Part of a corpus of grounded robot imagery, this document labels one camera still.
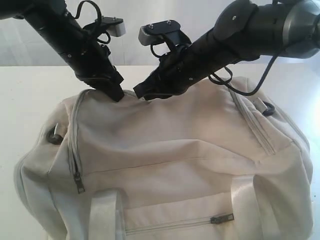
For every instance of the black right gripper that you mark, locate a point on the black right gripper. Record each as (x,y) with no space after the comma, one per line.
(177,72)

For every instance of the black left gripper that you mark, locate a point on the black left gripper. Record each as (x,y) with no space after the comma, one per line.
(91,65)

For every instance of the beige fabric duffel bag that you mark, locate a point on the beige fabric duffel bag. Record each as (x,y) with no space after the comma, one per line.
(160,169)

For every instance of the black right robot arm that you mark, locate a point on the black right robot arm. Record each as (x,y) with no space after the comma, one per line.
(243,32)

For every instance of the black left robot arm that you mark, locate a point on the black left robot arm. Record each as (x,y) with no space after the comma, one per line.
(54,23)

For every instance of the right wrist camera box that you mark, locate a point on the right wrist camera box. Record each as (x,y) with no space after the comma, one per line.
(153,33)

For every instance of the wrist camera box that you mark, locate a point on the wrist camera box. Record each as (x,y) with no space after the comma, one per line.
(114,26)
(153,33)

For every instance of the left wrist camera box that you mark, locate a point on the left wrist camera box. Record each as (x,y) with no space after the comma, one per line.
(114,26)

